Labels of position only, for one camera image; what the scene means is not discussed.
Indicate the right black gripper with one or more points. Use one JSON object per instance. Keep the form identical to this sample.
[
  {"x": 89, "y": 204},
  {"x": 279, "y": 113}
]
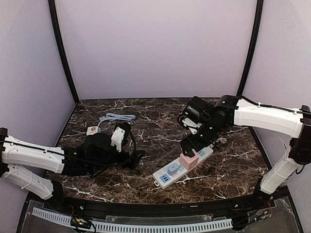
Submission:
[{"x": 188, "y": 146}]

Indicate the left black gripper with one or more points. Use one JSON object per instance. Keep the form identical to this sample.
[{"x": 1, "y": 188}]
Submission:
[{"x": 132, "y": 159}]

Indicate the pink cube socket adapter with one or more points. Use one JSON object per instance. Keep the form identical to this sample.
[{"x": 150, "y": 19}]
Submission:
[{"x": 188, "y": 162}]

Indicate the blue plug adapter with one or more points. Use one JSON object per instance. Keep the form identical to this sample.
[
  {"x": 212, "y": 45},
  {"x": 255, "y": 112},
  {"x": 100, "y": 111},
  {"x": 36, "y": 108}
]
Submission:
[{"x": 172, "y": 169}]

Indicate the white cube socket adapter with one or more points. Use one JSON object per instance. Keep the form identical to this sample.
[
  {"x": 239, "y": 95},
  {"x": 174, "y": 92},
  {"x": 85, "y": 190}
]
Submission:
[{"x": 92, "y": 130}]

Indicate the white colourful power strip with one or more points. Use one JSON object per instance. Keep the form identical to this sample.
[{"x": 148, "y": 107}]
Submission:
[{"x": 163, "y": 180}]

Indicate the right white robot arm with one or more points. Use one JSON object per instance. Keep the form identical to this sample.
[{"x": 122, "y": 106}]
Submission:
[{"x": 293, "y": 122}]

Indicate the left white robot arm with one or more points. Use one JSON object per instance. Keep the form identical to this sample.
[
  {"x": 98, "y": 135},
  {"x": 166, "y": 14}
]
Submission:
[{"x": 15, "y": 155}]

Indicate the small green circuit board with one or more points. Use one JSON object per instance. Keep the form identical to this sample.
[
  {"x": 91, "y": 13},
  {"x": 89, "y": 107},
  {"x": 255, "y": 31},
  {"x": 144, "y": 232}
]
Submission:
[{"x": 80, "y": 223}]

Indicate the white slotted cable duct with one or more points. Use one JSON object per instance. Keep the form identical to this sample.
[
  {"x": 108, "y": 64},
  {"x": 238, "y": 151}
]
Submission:
[{"x": 115, "y": 224}]

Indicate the black front frame rail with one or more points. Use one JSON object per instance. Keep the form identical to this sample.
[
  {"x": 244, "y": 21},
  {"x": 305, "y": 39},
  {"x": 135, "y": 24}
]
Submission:
[{"x": 98, "y": 209}]

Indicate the right black frame post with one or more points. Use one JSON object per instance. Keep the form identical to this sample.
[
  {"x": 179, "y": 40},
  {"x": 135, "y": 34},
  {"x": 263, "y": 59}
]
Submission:
[{"x": 252, "y": 46}]

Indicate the black frame post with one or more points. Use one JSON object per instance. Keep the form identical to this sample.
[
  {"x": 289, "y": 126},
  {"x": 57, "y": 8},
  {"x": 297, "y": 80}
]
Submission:
[
  {"x": 61, "y": 50},
  {"x": 252, "y": 46}
]

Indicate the left black frame post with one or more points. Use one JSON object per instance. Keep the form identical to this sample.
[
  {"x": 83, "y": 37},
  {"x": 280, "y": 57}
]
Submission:
[{"x": 61, "y": 50}]

